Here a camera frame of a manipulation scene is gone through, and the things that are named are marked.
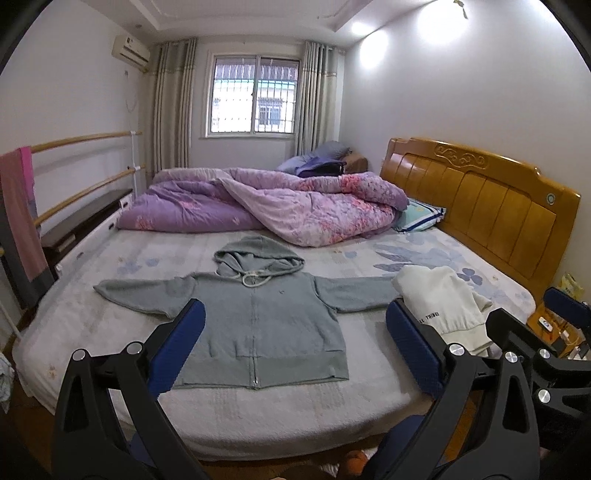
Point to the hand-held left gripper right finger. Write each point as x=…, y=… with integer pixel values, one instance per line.
x=411, y=341

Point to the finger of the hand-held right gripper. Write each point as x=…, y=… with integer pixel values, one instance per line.
x=561, y=300
x=512, y=332

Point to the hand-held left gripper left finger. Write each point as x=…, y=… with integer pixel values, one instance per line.
x=184, y=341

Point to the white sweatshirt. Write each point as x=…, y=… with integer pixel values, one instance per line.
x=438, y=295

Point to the grey zip hoodie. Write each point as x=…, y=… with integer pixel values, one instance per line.
x=277, y=323

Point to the yellow packet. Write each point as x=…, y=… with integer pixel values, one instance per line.
x=569, y=285

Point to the small white device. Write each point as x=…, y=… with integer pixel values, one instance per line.
x=545, y=324

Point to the cluttered bedside table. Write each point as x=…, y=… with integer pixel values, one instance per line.
x=565, y=334

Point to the bed with floral sheet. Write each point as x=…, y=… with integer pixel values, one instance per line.
x=277, y=415

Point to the wooden headboard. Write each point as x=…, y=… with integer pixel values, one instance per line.
x=485, y=203

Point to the blue striped pillow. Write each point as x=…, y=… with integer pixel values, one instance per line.
x=420, y=214

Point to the orange slipper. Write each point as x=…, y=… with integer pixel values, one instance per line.
x=354, y=463

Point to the purple floral quilt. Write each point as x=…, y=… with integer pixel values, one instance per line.
x=194, y=207

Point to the dark topped white cabinet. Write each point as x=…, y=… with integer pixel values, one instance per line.
x=87, y=214

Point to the light patterned cloth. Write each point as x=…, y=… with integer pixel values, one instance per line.
x=4, y=383

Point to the brown nightstand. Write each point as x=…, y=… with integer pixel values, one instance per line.
x=356, y=164

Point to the pink and grey hanging towel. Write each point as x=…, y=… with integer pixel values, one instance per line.
x=21, y=217

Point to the grey beige curtain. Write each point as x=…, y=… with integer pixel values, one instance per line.
x=173, y=106
x=318, y=97

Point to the barred window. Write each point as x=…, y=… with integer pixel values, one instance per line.
x=251, y=94

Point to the white air conditioner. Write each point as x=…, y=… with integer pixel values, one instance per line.
x=131, y=50

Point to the wooden wall rail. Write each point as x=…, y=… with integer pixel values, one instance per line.
x=83, y=139
x=83, y=196

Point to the white rail post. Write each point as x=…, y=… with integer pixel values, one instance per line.
x=134, y=161

